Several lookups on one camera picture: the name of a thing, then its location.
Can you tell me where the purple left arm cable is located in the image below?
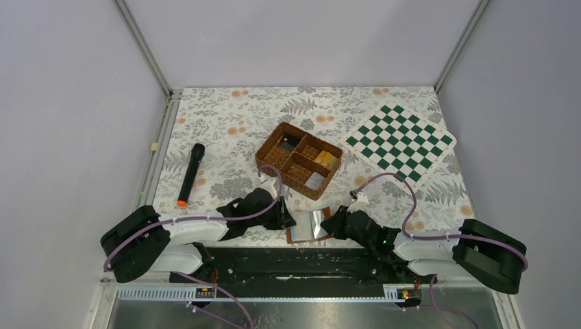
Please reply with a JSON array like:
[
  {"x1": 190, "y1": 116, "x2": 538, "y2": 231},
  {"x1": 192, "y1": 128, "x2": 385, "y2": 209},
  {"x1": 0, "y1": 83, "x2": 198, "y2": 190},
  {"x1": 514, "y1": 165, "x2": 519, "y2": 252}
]
[{"x1": 103, "y1": 164, "x2": 285, "y2": 329}]

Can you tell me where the black item in basket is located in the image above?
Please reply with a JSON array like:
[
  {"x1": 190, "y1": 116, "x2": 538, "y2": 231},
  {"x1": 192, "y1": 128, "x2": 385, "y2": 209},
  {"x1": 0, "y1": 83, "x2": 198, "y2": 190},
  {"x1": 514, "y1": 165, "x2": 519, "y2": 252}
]
[{"x1": 279, "y1": 135, "x2": 301, "y2": 151}]

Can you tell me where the yellow block in basket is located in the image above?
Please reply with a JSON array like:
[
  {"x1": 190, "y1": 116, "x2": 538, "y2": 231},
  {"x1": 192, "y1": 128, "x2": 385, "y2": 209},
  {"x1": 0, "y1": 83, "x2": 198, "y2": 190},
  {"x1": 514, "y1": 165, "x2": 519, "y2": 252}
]
[{"x1": 314, "y1": 151, "x2": 338, "y2": 170}]

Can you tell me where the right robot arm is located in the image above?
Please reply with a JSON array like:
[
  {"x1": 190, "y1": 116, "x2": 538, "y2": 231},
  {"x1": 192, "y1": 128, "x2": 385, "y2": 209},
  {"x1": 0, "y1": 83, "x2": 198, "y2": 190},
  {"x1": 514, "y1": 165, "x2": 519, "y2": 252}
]
[{"x1": 321, "y1": 206, "x2": 528, "y2": 295}]

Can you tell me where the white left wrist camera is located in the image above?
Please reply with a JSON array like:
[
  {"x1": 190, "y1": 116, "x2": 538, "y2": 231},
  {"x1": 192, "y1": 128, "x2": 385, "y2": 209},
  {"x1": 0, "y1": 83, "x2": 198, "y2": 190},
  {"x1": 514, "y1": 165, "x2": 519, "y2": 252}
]
[{"x1": 260, "y1": 177, "x2": 278, "y2": 195}]

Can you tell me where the green white chessboard mat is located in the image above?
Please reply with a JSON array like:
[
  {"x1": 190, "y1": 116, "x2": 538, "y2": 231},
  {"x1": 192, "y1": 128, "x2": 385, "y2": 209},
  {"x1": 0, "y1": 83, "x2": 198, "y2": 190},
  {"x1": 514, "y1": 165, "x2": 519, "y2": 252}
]
[{"x1": 341, "y1": 102, "x2": 456, "y2": 193}]

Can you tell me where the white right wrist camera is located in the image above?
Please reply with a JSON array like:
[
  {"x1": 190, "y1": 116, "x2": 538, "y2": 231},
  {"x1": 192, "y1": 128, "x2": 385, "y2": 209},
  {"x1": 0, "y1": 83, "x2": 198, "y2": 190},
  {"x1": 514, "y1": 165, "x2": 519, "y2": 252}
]
[{"x1": 347, "y1": 191, "x2": 369, "y2": 213}]

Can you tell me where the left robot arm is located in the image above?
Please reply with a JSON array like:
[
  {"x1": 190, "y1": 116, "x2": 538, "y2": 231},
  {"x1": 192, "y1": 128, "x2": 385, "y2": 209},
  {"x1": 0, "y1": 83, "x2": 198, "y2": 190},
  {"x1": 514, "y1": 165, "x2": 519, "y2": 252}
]
[{"x1": 100, "y1": 188, "x2": 296, "y2": 283}]

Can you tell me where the grey card in basket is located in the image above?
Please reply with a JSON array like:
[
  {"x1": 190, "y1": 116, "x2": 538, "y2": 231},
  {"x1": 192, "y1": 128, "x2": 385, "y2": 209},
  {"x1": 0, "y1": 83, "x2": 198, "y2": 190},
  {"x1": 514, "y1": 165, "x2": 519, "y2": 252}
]
[{"x1": 304, "y1": 172, "x2": 326, "y2": 191}]

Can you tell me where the floral patterned table mat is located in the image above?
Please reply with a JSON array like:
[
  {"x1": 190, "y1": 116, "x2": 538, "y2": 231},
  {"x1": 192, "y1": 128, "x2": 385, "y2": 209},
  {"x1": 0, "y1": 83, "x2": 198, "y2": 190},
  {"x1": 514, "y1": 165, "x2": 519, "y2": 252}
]
[{"x1": 153, "y1": 86, "x2": 473, "y2": 234}]

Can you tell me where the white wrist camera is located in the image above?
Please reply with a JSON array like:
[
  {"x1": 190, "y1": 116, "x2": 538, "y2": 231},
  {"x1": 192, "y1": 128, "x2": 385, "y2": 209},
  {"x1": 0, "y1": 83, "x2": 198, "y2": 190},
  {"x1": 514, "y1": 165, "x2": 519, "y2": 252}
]
[
  {"x1": 260, "y1": 177, "x2": 278, "y2": 195},
  {"x1": 347, "y1": 191, "x2": 369, "y2": 213}
]

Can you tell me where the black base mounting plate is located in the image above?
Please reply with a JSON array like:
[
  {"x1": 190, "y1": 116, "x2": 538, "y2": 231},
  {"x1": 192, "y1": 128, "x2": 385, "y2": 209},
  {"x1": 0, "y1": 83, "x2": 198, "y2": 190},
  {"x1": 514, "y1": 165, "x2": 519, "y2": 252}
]
[{"x1": 192, "y1": 247, "x2": 431, "y2": 298}]

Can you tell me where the brown woven divided basket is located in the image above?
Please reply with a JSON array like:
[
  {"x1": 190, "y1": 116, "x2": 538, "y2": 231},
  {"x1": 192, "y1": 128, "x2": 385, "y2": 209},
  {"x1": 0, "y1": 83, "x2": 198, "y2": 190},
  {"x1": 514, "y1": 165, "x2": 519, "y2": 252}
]
[{"x1": 255, "y1": 121, "x2": 343, "y2": 201}]

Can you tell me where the black microphone orange end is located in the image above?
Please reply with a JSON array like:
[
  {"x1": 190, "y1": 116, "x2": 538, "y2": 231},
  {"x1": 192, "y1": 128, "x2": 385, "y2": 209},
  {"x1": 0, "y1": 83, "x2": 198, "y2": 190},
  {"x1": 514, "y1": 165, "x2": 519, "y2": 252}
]
[{"x1": 177, "y1": 143, "x2": 206, "y2": 208}]

